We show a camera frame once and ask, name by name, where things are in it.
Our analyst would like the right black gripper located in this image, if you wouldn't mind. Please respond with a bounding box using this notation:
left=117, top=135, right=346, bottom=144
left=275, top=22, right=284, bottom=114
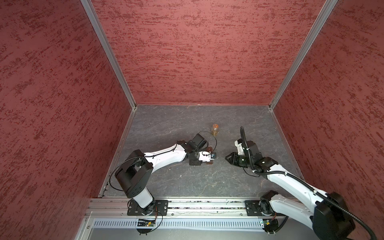
left=224, top=152, right=254, bottom=168

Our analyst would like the brown pill organizer strip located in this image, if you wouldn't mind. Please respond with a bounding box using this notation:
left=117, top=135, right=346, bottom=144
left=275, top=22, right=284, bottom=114
left=204, top=147, right=214, bottom=165

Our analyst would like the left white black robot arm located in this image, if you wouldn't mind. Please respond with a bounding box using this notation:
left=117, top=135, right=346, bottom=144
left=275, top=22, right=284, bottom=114
left=113, top=134, right=217, bottom=216

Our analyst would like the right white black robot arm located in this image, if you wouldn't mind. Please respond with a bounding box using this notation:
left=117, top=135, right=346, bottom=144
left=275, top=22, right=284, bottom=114
left=226, top=139, right=356, bottom=240

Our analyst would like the amber glass pill jar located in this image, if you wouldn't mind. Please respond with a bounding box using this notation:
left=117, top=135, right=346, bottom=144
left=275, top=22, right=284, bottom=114
left=211, top=124, right=219, bottom=136

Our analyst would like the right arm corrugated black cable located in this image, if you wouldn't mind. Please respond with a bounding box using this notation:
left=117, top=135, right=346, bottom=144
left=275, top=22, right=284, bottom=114
left=239, top=125, right=379, bottom=240

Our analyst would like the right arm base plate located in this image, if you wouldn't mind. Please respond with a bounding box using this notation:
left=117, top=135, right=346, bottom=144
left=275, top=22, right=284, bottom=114
left=245, top=200, right=285, bottom=218

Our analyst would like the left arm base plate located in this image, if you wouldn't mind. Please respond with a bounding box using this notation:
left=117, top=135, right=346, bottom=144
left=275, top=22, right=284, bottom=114
left=127, top=200, right=169, bottom=216

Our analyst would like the white slotted cable duct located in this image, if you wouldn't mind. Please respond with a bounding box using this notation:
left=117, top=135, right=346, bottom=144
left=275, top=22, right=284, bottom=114
left=92, top=218, right=265, bottom=232

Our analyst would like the aluminium front rail frame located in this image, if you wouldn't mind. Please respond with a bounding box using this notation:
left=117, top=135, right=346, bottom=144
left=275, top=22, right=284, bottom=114
left=85, top=197, right=301, bottom=219

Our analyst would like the left aluminium corner post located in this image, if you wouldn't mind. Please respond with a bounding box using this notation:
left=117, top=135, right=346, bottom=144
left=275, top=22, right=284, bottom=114
left=81, top=0, right=137, bottom=111

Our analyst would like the aluminium corner post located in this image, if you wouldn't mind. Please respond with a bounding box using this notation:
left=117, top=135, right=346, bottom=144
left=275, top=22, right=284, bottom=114
left=81, top=0, right=137, bottom=111
left=269, top=0, right=338, bottom=112

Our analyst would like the right aluminium corner post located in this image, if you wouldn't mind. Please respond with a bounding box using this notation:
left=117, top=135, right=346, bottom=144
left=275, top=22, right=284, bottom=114
left=269, top=0, right=338, bottom=112

